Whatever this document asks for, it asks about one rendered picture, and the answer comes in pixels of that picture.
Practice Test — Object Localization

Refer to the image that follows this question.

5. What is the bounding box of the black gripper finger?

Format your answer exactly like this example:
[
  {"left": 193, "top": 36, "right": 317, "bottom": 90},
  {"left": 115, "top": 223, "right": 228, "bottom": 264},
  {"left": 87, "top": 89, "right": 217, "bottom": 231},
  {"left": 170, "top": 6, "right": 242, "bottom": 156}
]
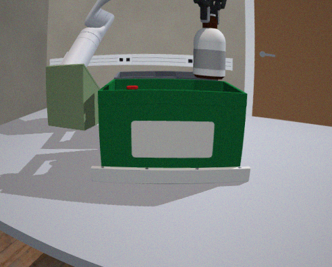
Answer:
[
  {"left": 210, "top": 0, "right": 227, "bottom": 25},
  {"left": 194, "top": 0, "right": 211, "bottom": 23}
]

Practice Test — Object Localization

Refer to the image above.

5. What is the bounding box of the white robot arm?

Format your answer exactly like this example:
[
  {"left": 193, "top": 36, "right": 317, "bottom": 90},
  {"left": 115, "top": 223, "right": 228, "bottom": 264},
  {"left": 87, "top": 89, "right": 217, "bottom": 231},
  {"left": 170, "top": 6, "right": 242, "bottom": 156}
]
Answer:
[{"left": 60, "top": 0, "right": 114, "bottom": 67}]

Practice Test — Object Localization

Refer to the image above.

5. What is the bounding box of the white bottle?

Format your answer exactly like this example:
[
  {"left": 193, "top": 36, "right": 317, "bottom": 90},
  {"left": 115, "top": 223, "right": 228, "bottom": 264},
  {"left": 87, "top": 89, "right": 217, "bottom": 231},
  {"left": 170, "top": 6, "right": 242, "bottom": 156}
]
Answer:
[{"left": 193, "top": 14, "right": 225, "bottom": 80}]

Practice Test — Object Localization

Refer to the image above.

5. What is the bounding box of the green crate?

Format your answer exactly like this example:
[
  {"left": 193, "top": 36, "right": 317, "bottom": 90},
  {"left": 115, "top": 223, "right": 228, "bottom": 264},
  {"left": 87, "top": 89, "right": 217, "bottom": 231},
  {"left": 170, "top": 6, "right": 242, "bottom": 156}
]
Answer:
[{"left": 99, "top": 79, "right": 247, "bottom": 168}]

